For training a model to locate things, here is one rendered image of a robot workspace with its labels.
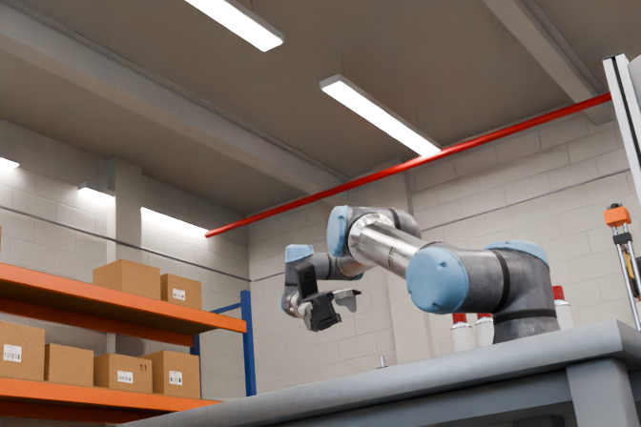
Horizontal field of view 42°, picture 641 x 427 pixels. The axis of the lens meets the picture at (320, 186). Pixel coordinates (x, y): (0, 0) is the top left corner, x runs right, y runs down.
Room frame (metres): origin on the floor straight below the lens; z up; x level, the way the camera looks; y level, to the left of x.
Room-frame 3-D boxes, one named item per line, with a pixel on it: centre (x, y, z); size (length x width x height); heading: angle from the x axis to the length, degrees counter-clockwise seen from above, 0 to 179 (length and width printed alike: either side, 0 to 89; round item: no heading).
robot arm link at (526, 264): (1.52, -0.34, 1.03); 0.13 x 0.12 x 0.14; 114
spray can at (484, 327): (1.92, -0.35, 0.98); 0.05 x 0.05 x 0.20
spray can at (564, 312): (1.83, -0.50, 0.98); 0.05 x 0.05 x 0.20
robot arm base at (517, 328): (1.53, -0.35, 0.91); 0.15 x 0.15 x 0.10
